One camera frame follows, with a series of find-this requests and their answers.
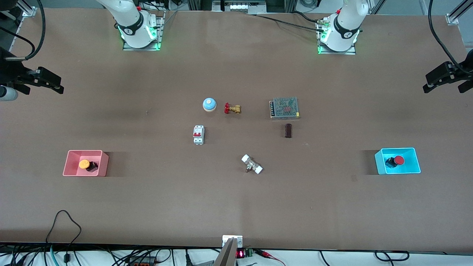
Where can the metal valve white ends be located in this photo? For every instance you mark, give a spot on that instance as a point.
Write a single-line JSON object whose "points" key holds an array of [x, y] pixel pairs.
{"points": [[252, 164]]}

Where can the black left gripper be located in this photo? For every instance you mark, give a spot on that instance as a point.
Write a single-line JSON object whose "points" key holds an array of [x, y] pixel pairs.
{"points": [[466, 66]]}

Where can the cyan plastic bin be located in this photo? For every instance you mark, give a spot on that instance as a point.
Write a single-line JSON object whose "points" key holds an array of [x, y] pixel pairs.
{"points": [[410, 166]]}

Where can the red push button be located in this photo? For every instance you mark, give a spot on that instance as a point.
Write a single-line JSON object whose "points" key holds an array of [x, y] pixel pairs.
{"points": [[396, 161]]}

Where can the red alligator clip lead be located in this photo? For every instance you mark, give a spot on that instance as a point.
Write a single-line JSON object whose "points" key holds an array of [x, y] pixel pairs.
{"points": [[269, 255]]}

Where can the silver control box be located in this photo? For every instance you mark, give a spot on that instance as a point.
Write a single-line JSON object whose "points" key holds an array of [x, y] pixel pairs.
{"points": [[238, 6]]}

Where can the metal mesh power supply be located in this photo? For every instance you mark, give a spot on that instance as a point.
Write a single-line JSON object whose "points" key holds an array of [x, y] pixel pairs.
{"points": [[284, 108]]}

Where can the aluminium camera mount bar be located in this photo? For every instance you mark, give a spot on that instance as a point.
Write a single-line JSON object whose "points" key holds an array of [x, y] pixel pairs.
{"points": [[229, 251]]}

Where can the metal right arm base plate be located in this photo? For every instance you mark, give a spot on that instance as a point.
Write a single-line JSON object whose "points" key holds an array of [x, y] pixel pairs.
{"points": [[161, 33]]}

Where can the aluminium frame profile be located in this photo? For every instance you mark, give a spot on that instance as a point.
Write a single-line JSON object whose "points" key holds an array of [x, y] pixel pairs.
{"points": [[458, 13], [26, 8]]}

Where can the small red digit display board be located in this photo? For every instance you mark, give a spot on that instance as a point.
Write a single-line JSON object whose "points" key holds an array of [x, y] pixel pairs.
{"points": [[241, 253]]}

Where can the yellow push button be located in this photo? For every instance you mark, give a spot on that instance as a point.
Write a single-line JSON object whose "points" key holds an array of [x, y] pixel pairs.
{"points": [[85, 164]]}

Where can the pink plastic bin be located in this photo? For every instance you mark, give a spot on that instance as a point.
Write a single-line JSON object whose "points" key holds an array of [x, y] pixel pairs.
{"points": [[72, 164]]}

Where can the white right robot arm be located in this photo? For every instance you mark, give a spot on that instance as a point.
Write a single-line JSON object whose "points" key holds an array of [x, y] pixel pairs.
{"points": [[129, 18]]}

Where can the dark brown rectangular block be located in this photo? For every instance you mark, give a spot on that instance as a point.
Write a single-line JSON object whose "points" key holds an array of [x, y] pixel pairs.
{"points": [[288, 130]]}

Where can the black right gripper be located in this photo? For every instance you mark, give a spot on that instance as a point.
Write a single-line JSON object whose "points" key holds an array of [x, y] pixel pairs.
{"points": [[8, 72]]}

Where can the white circuit breaker red switches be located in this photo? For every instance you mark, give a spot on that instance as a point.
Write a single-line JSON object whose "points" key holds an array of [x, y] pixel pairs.
{"points": [[198, 135]]}

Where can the blue service bell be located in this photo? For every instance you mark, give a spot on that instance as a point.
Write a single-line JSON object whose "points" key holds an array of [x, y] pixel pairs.
{"points": [[209, 104]]}

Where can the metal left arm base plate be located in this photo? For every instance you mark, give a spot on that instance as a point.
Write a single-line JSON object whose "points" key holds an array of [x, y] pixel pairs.
{"points": [[353, 51]]}

